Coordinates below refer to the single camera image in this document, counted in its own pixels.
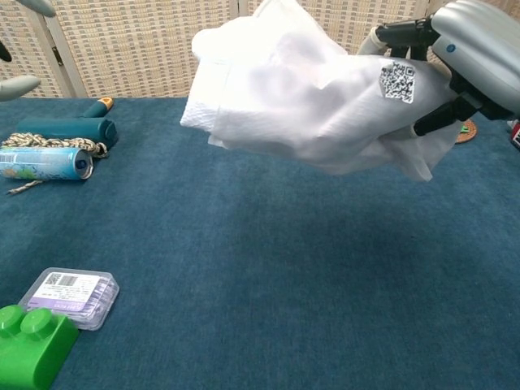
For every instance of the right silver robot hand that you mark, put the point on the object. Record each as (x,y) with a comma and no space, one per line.
(483,53)

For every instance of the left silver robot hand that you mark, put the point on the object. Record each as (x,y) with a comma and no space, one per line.
(16,86)

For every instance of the translucent plastic bag QR label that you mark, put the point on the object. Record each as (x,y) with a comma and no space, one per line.
(398,81)

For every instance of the white cloth garment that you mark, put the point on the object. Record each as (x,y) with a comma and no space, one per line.
(211,109)

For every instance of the teal lint roller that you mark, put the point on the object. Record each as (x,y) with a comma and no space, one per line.
(65,128)

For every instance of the light blue beverage can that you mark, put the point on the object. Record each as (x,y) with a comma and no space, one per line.
(36,162)

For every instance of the round woven rattan coaster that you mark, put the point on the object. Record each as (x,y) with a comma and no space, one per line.
(470,134)

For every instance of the woven folding screen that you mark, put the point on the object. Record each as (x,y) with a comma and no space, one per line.
(134,44)

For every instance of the clear box purple label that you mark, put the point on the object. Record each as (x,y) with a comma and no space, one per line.
(65,290)

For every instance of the green toy building block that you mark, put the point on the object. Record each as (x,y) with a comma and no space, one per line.
(32,349)

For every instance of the blue carpet table cover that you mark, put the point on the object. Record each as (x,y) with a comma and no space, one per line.
(243,284)

